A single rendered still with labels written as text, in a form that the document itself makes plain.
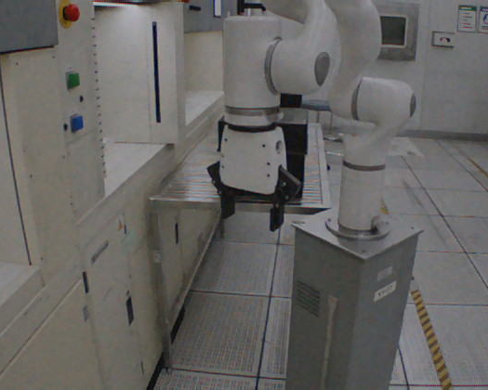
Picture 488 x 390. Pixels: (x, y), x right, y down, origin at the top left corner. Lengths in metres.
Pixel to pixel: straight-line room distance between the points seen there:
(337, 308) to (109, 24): 1.27
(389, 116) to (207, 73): 2.15
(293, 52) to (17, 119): 0.53
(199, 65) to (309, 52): 2.60
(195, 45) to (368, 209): 2.17
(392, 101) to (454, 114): 4.98
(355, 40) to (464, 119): 5.16
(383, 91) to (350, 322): 0.62
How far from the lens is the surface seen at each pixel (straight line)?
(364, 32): 1.10
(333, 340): 1.41
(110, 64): 1.83
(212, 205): 1.51
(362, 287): 1.25
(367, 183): 1.26
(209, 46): 3.19
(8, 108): 0.92
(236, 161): 0.71
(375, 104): 1.20
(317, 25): 0.66
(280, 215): 0.72
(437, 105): 6.07
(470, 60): 6.13
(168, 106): 1.77
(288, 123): 1.46
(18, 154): 0.94
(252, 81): 0.66
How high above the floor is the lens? 1.31
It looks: 21 degrees down
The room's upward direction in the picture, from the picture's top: straight up
